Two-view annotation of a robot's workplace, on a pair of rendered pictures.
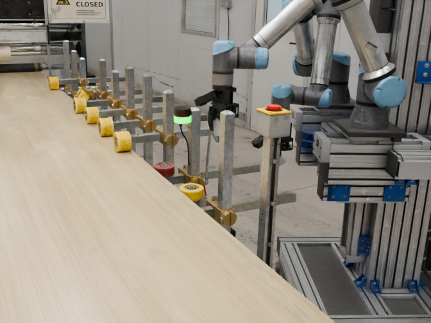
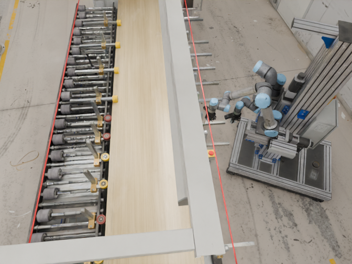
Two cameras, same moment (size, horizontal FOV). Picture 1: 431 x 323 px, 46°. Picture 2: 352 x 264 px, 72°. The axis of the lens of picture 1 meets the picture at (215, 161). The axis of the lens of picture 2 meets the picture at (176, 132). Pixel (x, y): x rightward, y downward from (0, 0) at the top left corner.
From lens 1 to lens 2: 164 cm
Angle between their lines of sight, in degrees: 43
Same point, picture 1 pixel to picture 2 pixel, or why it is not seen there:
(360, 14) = (266, 111)
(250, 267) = not seen: hidden behind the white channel
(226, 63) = (212, 108)
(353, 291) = (252, 154)
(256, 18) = not seen: outside the picture
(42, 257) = (142, 170)
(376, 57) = (268, 123)
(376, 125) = not seen: hidden behind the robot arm
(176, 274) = (171, 188)
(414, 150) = (281, 141)
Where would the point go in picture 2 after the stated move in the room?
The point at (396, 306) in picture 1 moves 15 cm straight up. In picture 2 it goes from (263, 166) to (267, 161)
